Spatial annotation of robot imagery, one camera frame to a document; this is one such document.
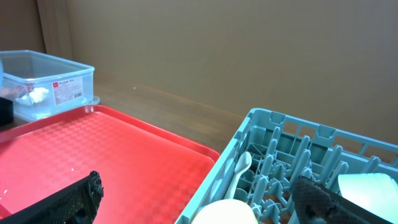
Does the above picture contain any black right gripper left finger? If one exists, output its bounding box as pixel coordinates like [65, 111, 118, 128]
[1, 170, 104, 224]

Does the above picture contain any white plastic spoon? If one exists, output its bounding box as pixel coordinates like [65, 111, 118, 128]
[224, 152, 252, 199]

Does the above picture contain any yellow cup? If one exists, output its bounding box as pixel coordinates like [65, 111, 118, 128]
[191, 199, 258, 224]

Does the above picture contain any black waste bin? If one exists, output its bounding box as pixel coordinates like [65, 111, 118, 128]
[0, 97, 14, 126]

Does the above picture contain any light green bowl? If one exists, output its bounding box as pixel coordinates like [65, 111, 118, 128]
[338, 173, 397, 223]

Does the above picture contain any clear plastic storage bin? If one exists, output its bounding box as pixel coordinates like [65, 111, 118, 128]
[1, 50, 100, 122]

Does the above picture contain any white tissue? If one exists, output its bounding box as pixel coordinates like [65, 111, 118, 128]
[16, 87, 49, 106]

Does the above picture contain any grey dishwasher rack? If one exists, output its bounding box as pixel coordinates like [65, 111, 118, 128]
[176, 108, 397, 224]

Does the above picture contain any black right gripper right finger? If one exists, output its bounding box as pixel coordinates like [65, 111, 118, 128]
[291, 175, 389, 224]

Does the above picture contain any red plastic tray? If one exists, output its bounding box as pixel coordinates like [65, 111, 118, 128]
[1, 105, 220, 223]

